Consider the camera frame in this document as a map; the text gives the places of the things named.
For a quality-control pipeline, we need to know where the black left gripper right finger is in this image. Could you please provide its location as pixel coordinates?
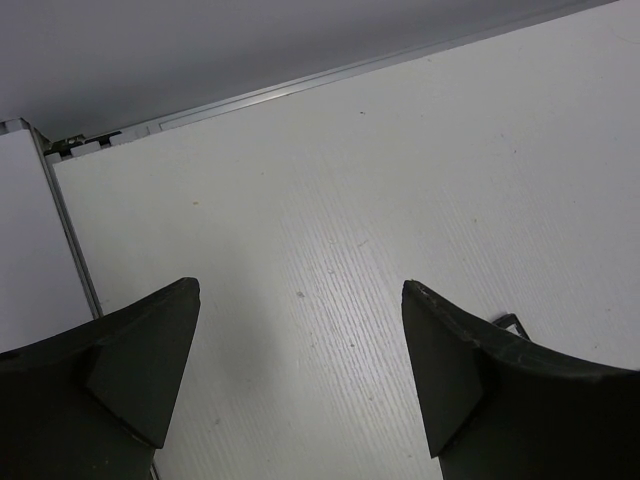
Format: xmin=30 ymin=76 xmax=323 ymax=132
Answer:
xmin=402 ymin=280 xmax=639 ymax=479

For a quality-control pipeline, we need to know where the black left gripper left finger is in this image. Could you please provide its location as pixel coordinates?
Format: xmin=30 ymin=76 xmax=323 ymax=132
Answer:
xmin=1 ymin=277 xmax=200 ymax=479

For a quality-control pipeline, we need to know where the aluminium table edge rail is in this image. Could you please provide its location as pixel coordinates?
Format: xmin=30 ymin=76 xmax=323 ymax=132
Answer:
xmin=29 ymin=1 xmax=605 ymax=319

